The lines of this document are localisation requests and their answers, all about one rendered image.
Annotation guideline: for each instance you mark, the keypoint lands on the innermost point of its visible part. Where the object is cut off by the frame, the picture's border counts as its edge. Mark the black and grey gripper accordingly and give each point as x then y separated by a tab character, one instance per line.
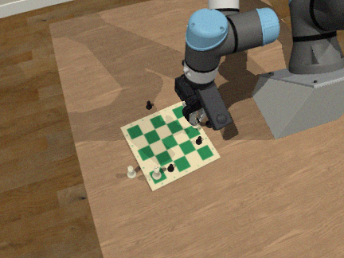
187	93

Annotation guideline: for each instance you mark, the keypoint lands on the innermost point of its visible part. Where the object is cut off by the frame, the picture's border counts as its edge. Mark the green and cream chessboard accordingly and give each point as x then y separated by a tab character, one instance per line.
166	137

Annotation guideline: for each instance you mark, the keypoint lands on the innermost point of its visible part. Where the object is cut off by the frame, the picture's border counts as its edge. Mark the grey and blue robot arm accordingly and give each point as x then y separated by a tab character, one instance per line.
211	35

